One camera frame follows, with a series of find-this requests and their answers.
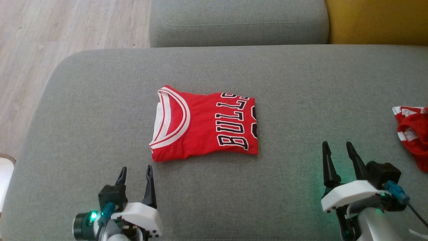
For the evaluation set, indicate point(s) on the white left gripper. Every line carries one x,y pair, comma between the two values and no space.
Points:
140,217

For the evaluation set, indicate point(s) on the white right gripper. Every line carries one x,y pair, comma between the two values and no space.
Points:
351,195

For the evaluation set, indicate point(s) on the red shorts with white stripe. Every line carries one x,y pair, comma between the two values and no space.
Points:
413,134

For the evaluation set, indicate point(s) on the red Bulls basketball jersey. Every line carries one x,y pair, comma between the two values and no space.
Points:
207,127

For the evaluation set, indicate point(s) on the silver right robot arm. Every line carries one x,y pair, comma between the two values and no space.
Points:
374,224

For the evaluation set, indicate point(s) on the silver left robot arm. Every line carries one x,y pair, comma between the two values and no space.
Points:
113,232

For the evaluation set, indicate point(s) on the large grey sofa seat cushion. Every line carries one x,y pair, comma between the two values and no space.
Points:
214,187

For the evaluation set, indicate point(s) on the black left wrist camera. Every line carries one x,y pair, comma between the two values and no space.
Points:
112,197

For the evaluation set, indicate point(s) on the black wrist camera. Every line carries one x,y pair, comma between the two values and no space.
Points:
112,197
384,174

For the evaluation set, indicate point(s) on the teal left camera connector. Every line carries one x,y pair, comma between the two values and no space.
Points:
107,211

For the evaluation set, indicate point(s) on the teal camera connector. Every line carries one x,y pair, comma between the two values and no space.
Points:
396,192
107,211

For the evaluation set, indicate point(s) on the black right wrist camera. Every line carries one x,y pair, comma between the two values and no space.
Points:
384,174

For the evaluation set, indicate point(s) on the teal right camera connector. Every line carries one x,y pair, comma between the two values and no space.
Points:
396,192

